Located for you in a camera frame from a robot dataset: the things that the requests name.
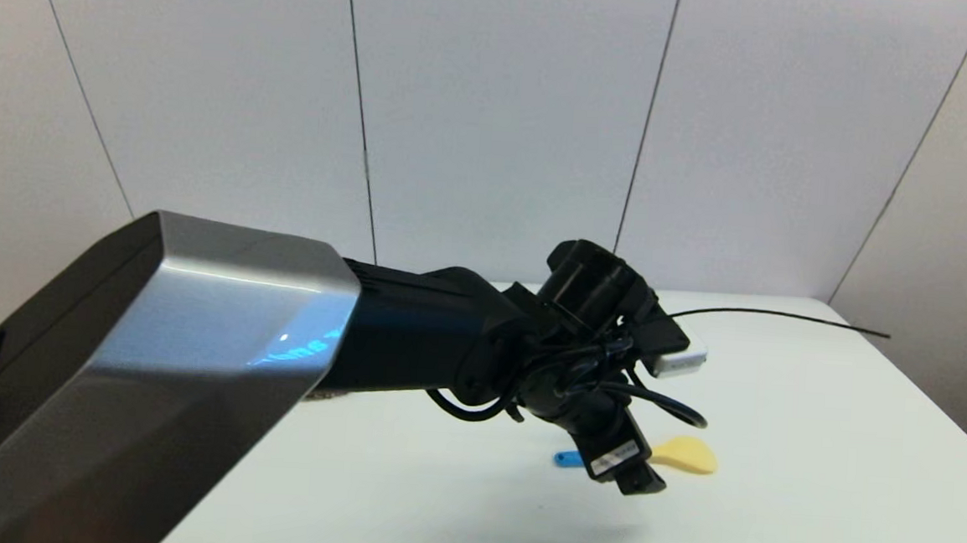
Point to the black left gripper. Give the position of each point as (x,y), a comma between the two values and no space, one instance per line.
(611,447)

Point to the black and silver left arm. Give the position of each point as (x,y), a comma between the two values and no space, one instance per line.
(193,354)

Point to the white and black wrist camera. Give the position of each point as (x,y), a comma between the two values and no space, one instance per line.
(680,359)

